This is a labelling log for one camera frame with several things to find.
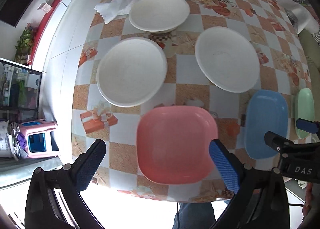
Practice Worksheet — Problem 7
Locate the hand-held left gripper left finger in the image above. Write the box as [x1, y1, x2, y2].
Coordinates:
[24, 139, 107, 229]

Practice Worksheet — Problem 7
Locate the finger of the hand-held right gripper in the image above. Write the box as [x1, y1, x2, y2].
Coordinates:
[264, 131, 294, 154]
[296, 118, 320, 134]

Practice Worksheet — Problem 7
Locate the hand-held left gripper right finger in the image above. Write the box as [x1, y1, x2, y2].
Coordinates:
[209, 139, 290, 229]

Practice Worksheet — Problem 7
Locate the green square plate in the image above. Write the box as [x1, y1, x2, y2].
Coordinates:
[294, 88, 315, 139]

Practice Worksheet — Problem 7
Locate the blue square plate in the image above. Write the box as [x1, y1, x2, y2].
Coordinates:
[243, 89, 289, 159]

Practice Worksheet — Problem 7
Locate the pink square plate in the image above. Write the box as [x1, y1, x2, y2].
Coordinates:
[136, 105, 218, 185]

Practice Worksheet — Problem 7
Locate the white bowl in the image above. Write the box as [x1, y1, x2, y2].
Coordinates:
[96, 38, 168, 107]
[128, 0, 190, 32]
[194, 26, 260, 93]

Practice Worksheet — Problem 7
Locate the person's right hand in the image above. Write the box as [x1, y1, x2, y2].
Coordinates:
[302, 183, 320, 219]

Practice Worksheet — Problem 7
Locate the person's leg in jeans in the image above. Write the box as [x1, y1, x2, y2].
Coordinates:
[172, 201, 231, 229]

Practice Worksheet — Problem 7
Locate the pink plastic stool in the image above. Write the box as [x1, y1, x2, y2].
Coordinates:
[17, 120, 60, 159]

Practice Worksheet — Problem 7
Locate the beige sofa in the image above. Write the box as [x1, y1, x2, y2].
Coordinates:
[297, 29, 320, 99]

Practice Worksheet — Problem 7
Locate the white plastic bucket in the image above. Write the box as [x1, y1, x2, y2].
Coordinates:
[0, 119, 25, 161]

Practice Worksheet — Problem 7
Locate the glass fish tank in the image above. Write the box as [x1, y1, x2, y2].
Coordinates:
[0, 57, 43, 119]

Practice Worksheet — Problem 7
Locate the checkered printed tablecloth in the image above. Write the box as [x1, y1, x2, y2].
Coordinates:
[71, 0, 316, 203]

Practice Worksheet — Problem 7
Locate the green potted plant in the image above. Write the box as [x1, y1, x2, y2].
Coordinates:
[14, 22, 38, 64]

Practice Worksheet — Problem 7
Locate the red ledge shelf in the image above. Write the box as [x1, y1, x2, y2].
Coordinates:
[27, 0, 93, 67]

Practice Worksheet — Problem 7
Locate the white paper napkin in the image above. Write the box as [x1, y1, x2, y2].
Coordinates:
[94, 0, 158, 24]

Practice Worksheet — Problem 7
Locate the small pink box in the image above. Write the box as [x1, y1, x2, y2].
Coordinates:
[38, 1, 52, 14]

